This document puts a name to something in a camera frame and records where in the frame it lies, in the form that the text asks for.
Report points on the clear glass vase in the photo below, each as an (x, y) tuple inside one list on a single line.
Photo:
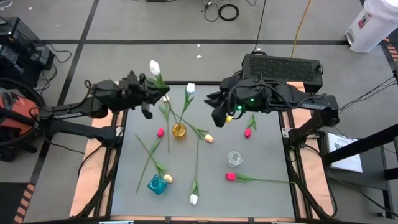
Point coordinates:
[(234, 159)]

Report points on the small white floor plug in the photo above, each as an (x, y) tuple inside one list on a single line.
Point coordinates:
[(383, 214)]

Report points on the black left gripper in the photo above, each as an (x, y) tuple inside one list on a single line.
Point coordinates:
[(133, 91)]

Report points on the black computer tower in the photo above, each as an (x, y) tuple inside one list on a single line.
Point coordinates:
[(37, 59), (12, 31)]

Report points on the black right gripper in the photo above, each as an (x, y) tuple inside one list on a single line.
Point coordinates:
[(252, 95)]

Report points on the white trash bin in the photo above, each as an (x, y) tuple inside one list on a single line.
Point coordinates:
[(370, 31)]

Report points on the red artificial tulip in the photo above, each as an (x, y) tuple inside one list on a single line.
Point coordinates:
[(230, 176), (247, 133), (160, 132)]

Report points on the white artificial tulip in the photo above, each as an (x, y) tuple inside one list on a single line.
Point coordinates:
[(193, 199), (154, 67), (190, 88)]

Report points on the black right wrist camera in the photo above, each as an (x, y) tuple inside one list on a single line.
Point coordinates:
[(218, 118)]

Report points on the black metal side table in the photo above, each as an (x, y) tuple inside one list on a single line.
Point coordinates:
[(373, 168)]

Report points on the orange black shop vacuum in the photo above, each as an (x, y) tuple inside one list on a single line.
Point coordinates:
[(15, 105)]

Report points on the cream artificial tulip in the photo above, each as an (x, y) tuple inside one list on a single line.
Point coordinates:
[(209, 138), (166, 99), (168, 178)]

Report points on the teal glass vase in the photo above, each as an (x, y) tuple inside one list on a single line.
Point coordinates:
[(157, 185)]

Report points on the black aluminium rig frame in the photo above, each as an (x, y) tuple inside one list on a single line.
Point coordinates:
[(202, 83)]

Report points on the white paper booklet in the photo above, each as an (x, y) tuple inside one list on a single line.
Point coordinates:
[(345, 155)]

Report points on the black perforated computer case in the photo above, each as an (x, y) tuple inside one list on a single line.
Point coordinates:
[(280, 67)]

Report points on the yellow glass vase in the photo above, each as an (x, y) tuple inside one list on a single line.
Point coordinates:
[(183, 132)]

